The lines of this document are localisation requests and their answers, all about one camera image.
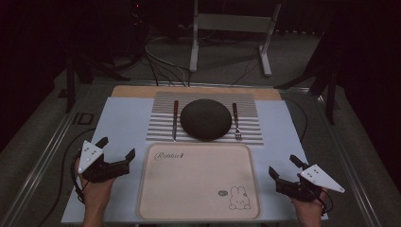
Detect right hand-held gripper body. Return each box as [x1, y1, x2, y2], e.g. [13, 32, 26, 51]
[274, 164, 346, 203]

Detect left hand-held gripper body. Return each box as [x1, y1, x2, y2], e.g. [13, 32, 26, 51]
[77, 140, 131, 184]

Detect person's right hand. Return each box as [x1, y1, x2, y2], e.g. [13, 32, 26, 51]
[290, 186, 331, 223]

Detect person's left hand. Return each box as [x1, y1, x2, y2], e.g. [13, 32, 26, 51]
[74, 159, 116, 220]

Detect pale blue table sheet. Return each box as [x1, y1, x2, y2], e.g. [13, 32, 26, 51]
[61, 96, 329, 225]

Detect grey striped placemat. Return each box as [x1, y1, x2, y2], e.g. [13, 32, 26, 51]
[145, 91, 265, 147]

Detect black tripod stand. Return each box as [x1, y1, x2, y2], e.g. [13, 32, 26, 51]
[273, 29, 345, 126]
[61, 46, 132, 114]

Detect beige tray with rabbit print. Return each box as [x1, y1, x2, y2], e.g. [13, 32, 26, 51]
[136, 142, 262, 221]

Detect dark round plate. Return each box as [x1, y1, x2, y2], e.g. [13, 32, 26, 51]
[179, 98, 234, 142]

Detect dark equipment with red light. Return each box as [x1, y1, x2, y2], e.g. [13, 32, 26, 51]
[125, 0, 149, 61]

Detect white metal stand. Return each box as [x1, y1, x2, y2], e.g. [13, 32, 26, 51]
[188, 0, 283, 79]

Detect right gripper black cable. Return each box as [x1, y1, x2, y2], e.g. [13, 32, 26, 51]
[319, 188, 335, 217]

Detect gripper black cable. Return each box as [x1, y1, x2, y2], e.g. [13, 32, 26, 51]
[319, 188, 335, 217]
[70, 150, 87, 204]

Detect long black floor cable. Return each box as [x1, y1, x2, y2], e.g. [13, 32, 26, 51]
[36, 127, 97, 227]

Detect aluminium frame rail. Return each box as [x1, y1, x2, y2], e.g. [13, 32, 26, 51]
[0, 80, 96, 227]
[90, 79, 312, 95]
[308, 88, 384, 227]

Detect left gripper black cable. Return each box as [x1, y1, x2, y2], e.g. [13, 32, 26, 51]
[70, 150, 87, 204]

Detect black cable beside table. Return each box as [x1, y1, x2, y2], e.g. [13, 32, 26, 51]
[281, 96, 309, 143]

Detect table knife with brown handle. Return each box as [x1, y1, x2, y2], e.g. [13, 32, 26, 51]
[171, 99, 180, 142]

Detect table fork with brown handle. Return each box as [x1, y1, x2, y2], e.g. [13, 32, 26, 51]
[232, 102, 243, 141]

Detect white floor cable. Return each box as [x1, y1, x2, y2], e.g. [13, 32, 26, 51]
[144, 36, 192, 83]

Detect thin black floor cable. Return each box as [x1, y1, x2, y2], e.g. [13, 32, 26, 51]
[229, 42, 265, 88]

